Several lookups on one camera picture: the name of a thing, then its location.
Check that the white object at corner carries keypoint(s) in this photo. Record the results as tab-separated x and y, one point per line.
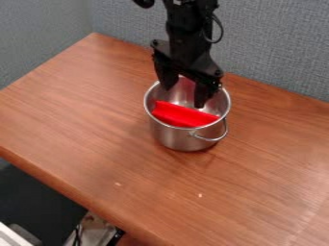
9	238

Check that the stainless steel pot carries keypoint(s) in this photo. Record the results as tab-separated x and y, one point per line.
180	138

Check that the red rectangular block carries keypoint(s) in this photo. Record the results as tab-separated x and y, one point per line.
180	116

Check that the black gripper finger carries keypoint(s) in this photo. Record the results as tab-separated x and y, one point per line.
203	92
165	73

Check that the grey table leg bracket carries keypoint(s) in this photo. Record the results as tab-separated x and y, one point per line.
95	232

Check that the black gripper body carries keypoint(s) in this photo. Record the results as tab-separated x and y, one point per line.
188	27

